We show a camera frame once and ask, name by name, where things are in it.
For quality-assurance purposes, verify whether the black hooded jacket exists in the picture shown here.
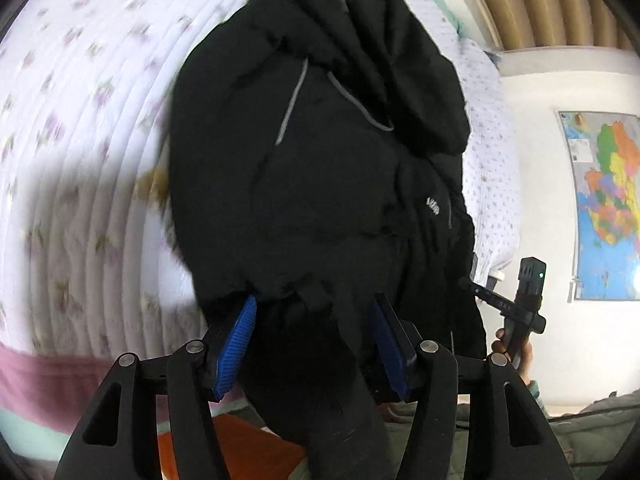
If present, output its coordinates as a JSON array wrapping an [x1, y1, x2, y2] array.
[[169, 0, 486, 479]]

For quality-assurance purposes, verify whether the grey-green right sleeve forearm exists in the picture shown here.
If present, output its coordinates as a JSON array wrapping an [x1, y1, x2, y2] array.
[[526, 379, 550, 419]]

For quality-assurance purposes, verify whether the person's right hand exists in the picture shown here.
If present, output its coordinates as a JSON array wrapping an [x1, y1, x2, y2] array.
[[491, 328, 534, 386]]

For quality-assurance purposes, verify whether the orange cloth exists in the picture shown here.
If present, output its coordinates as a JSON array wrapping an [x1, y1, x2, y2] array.
[[156, 410, 307, 480]]

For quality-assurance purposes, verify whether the floral quilted bedspread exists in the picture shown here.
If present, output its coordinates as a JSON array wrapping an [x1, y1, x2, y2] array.
[[1, 0, 247, 434]]

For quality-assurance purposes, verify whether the green bed sheet edge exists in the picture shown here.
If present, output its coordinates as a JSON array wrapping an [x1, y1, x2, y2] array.
[[0, 410, 70, 462]]

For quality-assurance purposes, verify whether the colourful wall map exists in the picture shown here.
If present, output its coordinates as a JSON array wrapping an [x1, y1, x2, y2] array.
[[559, 110, 639, 301]]

